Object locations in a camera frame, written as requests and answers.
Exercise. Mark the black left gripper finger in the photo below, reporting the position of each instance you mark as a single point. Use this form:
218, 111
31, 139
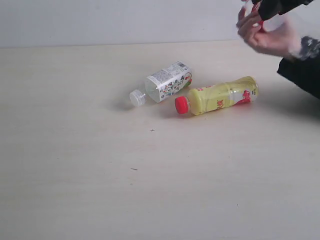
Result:
269, 8

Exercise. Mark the clear cola bottle red label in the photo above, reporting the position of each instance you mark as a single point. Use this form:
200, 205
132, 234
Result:
310, 47

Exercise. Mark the yellow juice bottle red cap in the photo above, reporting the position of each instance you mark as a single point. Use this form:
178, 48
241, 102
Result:
219, 96

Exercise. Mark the square clear bottle floral label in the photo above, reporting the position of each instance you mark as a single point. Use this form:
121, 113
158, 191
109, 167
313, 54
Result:
162, 84

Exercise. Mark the person's open bare hand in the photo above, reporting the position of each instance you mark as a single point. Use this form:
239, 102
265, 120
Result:
282, 42

